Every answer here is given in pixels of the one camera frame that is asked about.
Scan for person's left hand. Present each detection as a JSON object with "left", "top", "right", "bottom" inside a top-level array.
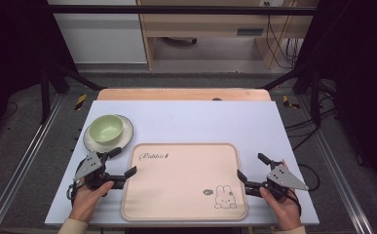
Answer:
[{"left": 68, "top": 179, "right": 115, "bottom": 224}]

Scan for beige tray with rabbit print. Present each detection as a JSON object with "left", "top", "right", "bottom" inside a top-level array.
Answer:
[{"left": 120, "top": 142, "right": 249, "bottom": 221}]

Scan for black horizontal frame bar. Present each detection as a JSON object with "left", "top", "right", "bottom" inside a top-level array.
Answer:
[{"left": 46, "top": 4, "right": 318, "bottom": 17}]

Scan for white table board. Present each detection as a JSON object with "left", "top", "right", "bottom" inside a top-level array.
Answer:
[{"left": 44, "top": 99, "right": 320, "bottom": 228}]

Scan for aluminium floor rail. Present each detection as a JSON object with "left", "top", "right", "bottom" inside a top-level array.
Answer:
[
  {"left": 0, "top": 94, "right": 64, "bottom": 234},
  {"left": 297, "top": 96, "right": 377, "bottom": 234}
]

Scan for black floor cables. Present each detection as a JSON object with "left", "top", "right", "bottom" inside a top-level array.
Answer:
[{"left": 284, "top": 77, "right": 340, "bottom": 152}]

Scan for black yellow floor tape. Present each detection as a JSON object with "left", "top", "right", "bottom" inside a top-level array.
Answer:
[
  {"left": 74, "top": 94, "right": 89, "bottom": 112},
  {"left": 282, "top": 95, "right": 301, "bottom": 110}
]

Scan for white cabinet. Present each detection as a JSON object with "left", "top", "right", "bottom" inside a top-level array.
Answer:
[{"left": 47, "top": 0, "right": 148, "bottom": 64}]

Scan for black metal stand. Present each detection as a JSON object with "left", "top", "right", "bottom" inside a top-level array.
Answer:
[
  {"left": 260, "top": 62, "right": 322, "bottom": 128},
  {"left": 39, "top": 61, "right": 107, "bottom": 125}
]

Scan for black curtain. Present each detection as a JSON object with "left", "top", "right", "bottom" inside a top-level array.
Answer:
[
  {"left": 0, "top": 0, "right": 80, "bottom": 144},
  {"left": 292, "top": 0, "right": 377, "bottom": 189}
]

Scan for white plate with dark rim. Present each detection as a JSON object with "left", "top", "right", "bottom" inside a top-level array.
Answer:
[{"left": 82, "top": 114, "right": 134, "bottom": 154}]

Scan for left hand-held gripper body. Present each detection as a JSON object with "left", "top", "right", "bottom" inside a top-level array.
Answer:
[{"left": 73, "top": 151, "right": 126, "bottom": 192}]

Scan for person's right hand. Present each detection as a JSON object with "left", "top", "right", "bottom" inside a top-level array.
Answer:
[{"left": 259, "top": 187, "right": 303, "bottom": 232}]

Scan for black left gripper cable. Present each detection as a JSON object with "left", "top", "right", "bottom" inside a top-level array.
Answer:
[{"left": 65, "top": 158, "right": 87, "bottom": 207}]

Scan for wooden table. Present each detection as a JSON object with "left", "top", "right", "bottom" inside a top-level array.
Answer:
[{"left": 96, "top": 88, "right": 273, "bottom": 102}]

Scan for bundle of black hanging cables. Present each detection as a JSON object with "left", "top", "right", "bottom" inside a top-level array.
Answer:
[{"left": 263, "top": 1, "right": 302, "bottom": 70}]

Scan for green bowl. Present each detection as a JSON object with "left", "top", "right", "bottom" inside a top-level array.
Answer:
[{"left": 88, "top": 114, "right": 125, "bottom": 145}]

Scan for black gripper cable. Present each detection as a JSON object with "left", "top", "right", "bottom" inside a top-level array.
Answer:
[
  {"left": 286, "top": 163, "right": 321, "bottom": 217},
  {"left": 65, "top": 158, "right": 87, "bottom": 207}
]

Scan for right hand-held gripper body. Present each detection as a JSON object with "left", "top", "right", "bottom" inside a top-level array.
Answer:
[{"left": 245, "top": 160, "right": 310, "bottom": 200}]

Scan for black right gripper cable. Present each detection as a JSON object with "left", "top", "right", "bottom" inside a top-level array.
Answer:
[{"left": 286, "top": 163, "right": 321, "bottom": 217}]

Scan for light wooden desk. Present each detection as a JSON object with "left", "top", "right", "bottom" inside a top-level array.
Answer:
[{"left": 136, "top": 0, "right": 320, "bottom": 70}]

